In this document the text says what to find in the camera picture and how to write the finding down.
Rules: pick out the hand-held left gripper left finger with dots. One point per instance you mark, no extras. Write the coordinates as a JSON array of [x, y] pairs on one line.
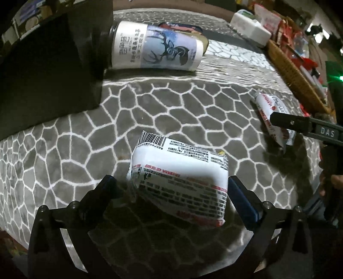
[[109, 186]]

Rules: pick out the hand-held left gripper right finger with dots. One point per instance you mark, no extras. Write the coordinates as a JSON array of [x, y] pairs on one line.
[[241, 200]]

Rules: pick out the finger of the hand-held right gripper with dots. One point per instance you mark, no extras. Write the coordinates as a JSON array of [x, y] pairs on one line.
[[292, 124]]

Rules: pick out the white printed bread packet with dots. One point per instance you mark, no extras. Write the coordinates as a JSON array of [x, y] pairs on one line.
[[182, 185], [268, 110]]

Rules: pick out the black storage box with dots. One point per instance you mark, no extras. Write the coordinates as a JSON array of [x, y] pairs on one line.
[[40, 80]]

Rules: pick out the white deer print cup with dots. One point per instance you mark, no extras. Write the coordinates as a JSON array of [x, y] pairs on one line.
[[150, 45]]

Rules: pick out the luncheon meat can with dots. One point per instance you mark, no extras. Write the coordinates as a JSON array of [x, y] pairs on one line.
[[182, 26]]

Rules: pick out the person's right hand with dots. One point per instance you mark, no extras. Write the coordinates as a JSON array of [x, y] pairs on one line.
[[337, 181]]

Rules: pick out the dark standing device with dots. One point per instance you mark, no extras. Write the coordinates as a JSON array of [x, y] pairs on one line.
[[317, 30]]

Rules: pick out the white tissue box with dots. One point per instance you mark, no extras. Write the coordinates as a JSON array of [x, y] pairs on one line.
[[249, 29]]

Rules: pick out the wicker basket of snacks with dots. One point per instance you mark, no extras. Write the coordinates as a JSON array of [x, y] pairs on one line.
[[268, 16]]

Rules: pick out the wet wipes pack green lid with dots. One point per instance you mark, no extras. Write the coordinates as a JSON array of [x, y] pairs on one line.
[[245, 13]]

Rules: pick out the round grey disc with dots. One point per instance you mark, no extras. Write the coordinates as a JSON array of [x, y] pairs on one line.
[[33, 24]]

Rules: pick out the blue white cartons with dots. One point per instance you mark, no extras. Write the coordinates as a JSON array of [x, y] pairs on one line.
[[25, 14]]

